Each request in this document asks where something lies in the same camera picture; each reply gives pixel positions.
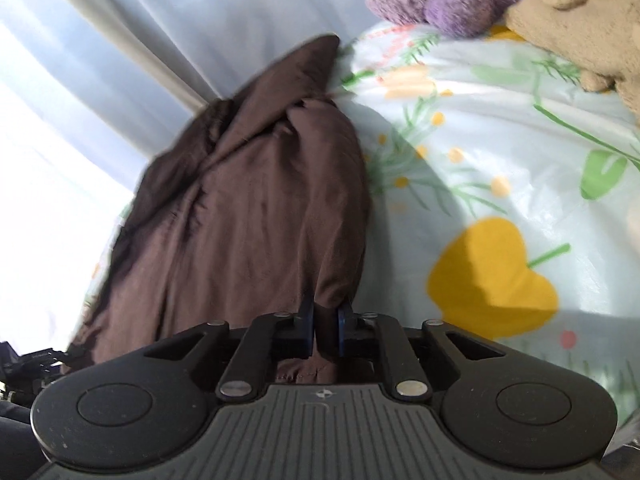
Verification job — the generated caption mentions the white sheer curtain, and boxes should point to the white sheer curtain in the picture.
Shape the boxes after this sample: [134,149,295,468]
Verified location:
[1,0,400,352]

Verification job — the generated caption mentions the floral white bed sheet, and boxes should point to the floral white bed sheet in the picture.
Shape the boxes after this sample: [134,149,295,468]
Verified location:
[326,26,639,418]

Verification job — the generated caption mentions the dark brown garment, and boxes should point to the dark brown garment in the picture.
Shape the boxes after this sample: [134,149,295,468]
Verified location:
[70,35,370,370]

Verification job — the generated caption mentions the beige plush toy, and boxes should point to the beige plush toy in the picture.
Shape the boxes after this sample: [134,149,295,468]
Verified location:
[504,0,639,115]

